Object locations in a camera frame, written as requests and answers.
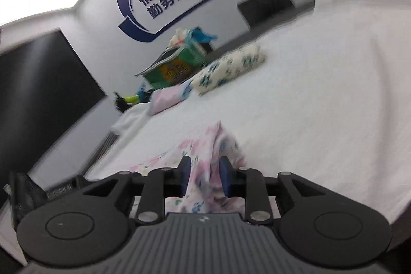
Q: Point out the black walkie talkie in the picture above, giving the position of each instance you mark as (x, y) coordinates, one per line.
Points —
(121, 104)

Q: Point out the cream cloth in bag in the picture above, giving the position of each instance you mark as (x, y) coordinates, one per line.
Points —
(179, 36)

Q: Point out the pink floral dress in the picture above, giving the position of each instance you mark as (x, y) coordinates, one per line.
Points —
(205, 145)

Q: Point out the white fluffy towel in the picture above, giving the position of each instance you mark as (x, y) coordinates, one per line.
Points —
(321, 100)

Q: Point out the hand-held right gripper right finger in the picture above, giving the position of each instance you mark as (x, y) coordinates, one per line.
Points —
(226, 177)

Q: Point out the pink folded garment blue trim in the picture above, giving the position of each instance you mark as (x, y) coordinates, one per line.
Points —
(168, 97)

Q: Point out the black office chair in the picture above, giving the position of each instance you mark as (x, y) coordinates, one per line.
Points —
(266, 6)

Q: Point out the cream folded garment teal flowers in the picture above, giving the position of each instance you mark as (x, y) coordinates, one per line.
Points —
(224, 68)

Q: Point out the yellow-green cloth item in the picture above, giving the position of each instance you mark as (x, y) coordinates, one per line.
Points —
(132, 99)

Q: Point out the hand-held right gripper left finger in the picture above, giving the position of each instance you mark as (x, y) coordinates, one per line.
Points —
(184, 176)

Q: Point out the black wall screen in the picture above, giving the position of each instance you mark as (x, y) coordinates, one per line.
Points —
(41, 94)

